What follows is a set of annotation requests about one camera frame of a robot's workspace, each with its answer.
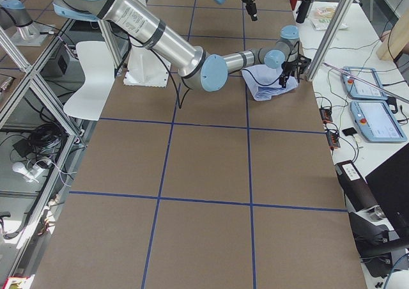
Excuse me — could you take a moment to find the light blue striped shirt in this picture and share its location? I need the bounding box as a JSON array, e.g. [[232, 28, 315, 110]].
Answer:
[[241, 65, 298, 101]]

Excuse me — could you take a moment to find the black bottle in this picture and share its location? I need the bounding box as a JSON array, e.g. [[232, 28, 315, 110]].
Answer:
[[295, 0, 313, 24]]

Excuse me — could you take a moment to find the long metal rod tool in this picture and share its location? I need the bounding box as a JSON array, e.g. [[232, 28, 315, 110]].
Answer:
[[322, 61, 392, 95]]

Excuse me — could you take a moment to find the upper teach pendant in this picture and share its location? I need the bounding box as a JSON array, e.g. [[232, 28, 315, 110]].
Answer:
[[340, 66, 387, 100]]

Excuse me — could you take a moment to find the teach pendant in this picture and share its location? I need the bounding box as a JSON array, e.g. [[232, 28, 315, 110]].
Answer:
[[350, 100, 407, 143], [340, 66, 387, 100]]

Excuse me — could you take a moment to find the lower teach pendant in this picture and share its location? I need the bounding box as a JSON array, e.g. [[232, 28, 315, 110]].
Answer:
[[350, 100, 407, 143]]

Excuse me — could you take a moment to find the white plastic chair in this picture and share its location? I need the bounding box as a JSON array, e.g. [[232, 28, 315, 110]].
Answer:
[[63, 41, 115, 121]]

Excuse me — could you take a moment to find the aluminium frame post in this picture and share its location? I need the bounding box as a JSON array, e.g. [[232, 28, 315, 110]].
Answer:
[[306, 0, 353, 82]]

